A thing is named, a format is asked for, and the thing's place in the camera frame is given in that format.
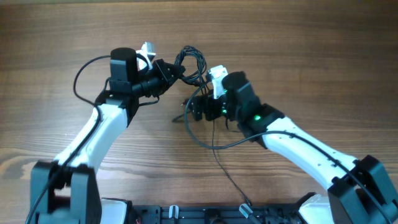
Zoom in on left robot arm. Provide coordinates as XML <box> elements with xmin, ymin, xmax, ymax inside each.
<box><xmin>26</xmin><ymin>43</ymin><xmax>185</xmax><ymax>223</ymax></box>

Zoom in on left camera black cable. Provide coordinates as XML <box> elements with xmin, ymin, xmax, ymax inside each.
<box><xmin>25</xmin><ymin>55</ymin><xmax>112</xmax><ymax>224</ymax></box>

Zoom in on right camera black cable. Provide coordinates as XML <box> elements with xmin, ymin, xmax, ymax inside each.
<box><xmin>183</xmin><ymin>81</ymin><xmax>391</xmax><ymax>224</ymax></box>

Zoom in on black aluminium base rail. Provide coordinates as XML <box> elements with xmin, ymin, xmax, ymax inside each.
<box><xmin>125</xmin><ymin>204</ymin><xmax>305</xmax><ymax>224</ymax></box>

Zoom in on black usb cable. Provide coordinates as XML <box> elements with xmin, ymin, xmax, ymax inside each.
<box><xmin>172</xmin><ymin>45</ymin><xmax>253</xmax><ymax>207</ymax></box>

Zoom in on camera black cable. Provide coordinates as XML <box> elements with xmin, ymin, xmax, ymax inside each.
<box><xmin>25</xmin><ymin>55</ymin><xmax>112</xmax><ymax>224</ymax></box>
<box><xmin>183</xmin><ymin>81</ymin><xmax>391</xmax><ymax>224</ymax></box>

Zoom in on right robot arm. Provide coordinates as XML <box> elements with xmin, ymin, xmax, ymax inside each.
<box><xmin>185</xmin><ymin>72</ymin><xmax>397</xmax><ymax>223</ymax></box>

